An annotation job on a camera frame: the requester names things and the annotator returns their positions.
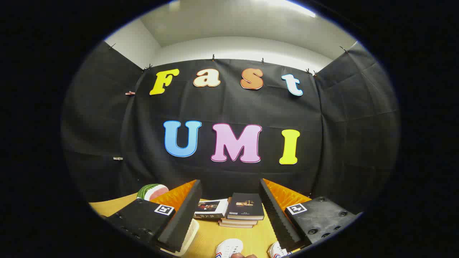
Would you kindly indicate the white portrait cover book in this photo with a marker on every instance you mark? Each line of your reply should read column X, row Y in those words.
column 211, row 209

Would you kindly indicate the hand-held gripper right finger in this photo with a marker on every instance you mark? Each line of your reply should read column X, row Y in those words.
column 278, row 215

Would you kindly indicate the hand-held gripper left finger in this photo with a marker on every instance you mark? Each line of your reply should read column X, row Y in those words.
column 186, row 215

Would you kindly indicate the beige fabric storage box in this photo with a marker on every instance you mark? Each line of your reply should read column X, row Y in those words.
column 190, row 234

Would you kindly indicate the watermelon slice plush toy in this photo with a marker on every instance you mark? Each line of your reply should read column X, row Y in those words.
column 152, row 191

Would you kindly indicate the white canvas shoe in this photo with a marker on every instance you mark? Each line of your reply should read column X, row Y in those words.
column 229, row 247
column 276, row 251

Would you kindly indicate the black cover book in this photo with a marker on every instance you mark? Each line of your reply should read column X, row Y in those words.
column 245, row 204

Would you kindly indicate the brown cover book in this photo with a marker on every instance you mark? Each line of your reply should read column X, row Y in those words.
column 238, row 221
column 235, row 225

